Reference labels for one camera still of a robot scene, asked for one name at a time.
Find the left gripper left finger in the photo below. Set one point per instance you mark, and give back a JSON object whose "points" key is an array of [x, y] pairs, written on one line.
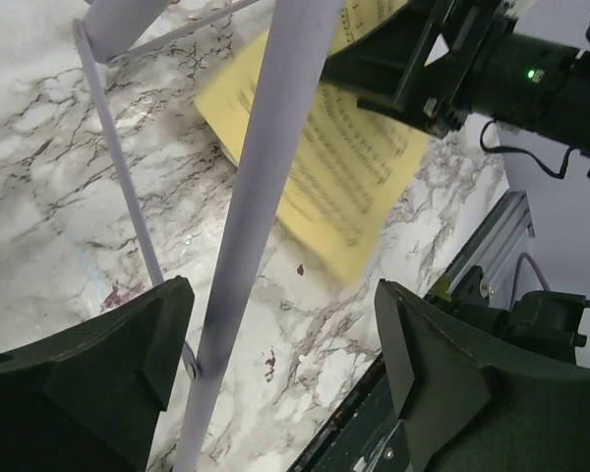
{"points": [[88, 398]]}

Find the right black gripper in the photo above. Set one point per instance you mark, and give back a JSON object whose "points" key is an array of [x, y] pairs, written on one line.
{"points": [[434, 62]]}

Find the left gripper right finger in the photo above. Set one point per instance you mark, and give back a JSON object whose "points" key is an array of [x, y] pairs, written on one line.
{"points": [[469, 401]]}

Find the lilac perforated music stand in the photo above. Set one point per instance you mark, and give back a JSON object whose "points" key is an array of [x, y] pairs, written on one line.
{"points": [[299, 37]]}

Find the yellow sheet music page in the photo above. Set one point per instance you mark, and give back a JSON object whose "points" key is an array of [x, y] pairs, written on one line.
{"points": [[350, 168]]}

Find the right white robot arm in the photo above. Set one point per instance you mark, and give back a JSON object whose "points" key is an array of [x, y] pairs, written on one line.
{"points": [[433, 63]]}

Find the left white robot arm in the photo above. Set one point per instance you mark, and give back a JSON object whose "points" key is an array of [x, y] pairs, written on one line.
{"points": [[542, 322]]}

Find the aluminium extrusion rail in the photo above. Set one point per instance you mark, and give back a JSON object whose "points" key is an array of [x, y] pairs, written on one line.
{"points": [[491, 247]]}

